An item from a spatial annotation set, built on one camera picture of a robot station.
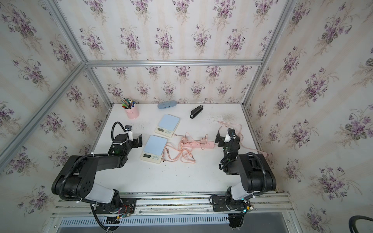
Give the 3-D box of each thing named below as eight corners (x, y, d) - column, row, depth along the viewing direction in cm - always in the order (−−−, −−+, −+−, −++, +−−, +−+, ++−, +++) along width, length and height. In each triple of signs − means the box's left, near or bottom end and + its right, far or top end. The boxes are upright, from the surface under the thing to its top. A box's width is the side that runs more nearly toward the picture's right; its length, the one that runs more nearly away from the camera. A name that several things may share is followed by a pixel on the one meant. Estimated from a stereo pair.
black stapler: (188, 116, 114) (188, 112, 111) (200, 107, 121) (200, 103, 117) (191, 119, 112) (192, 115, 109) (203, 109, 119) (204, 106, 116)
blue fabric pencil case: (158, 109, 119) (157, 107, 117) (157, 105, 122) (156, 103, 120) (177, 106, 122) (176, 103, 120) (175, 101, 125) (175, 99, 123)
